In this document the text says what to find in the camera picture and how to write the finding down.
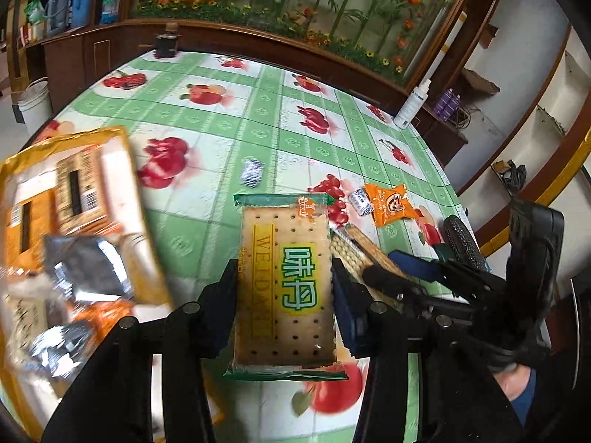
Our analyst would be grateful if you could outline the small black jar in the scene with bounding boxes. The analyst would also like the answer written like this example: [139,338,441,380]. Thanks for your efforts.
[154,22,179,58]

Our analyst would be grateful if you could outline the person's right hand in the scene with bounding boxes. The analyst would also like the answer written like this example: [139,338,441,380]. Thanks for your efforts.
[493,363,533,402]

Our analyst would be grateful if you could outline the black patterned glasses case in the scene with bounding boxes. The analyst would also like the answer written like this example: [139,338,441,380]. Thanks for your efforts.
[443,215,488,271]

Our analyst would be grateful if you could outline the blue thermos jug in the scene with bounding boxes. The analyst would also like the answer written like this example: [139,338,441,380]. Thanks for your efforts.
[70,0,91,28]

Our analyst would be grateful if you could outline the white spray bottle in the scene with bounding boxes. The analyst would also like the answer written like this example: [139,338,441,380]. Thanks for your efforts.
[393,79,431,129]

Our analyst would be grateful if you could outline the silver foil snack bag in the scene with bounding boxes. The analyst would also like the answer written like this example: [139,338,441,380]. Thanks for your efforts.
[43,235,134,304]

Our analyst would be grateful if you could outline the white clear snack bag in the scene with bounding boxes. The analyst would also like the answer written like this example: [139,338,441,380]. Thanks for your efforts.
[4,294,67,367]

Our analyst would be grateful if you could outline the green plastic bag on shelf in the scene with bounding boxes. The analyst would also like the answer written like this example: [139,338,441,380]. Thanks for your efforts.
[25,0,46,25]

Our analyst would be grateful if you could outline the grey thermos jug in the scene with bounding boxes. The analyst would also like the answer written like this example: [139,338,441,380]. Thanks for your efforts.
[46,0,69,36]

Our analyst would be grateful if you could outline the green yellow cracker pack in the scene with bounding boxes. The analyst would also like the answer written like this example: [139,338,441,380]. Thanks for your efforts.
[226,193,346,382]

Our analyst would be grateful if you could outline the orange snack bag with barcode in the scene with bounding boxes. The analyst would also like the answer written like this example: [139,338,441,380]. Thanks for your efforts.
[5,189,57,273]

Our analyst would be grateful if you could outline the orange cartoon snack pouch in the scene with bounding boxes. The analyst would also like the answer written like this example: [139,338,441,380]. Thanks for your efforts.
[365,183,419,228]

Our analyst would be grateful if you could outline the purple bottles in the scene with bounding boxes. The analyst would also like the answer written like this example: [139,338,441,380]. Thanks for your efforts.
[433,88,460,121]

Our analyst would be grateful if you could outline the white plastic bucket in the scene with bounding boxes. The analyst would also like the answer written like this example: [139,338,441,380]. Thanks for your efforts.
[18,77,53,136]

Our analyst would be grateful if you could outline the small orange wafer packs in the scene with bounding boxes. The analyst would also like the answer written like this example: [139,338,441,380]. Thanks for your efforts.
[70,300,134,341]

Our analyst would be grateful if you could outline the orange cracker pack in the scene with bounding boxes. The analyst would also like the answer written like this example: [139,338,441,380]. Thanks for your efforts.
[55,146,122,236]

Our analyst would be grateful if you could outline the green cracker pack black label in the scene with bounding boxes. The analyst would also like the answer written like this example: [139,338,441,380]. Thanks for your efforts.
[331,224,407,309]

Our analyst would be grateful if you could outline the yellow white tray box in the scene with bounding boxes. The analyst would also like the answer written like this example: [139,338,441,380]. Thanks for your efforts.
[1,126,172,440]

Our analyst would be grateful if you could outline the tangled black cables on shelf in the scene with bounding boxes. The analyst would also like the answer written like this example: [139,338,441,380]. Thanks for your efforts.
[491,159,529,195]

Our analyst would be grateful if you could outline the floral aquarium display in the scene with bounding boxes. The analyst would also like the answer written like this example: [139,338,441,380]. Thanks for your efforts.
[132,0,460,85]

